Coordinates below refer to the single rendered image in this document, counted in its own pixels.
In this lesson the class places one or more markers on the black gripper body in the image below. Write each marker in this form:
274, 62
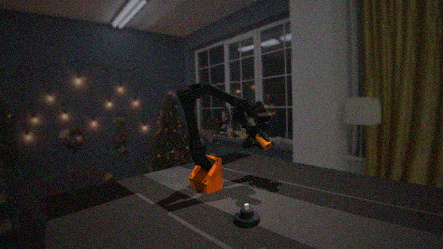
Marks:
250, 124

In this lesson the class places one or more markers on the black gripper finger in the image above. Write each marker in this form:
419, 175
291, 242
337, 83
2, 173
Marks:
254, 142
261, 129

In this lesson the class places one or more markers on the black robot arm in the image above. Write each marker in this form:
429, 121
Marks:
187, 96

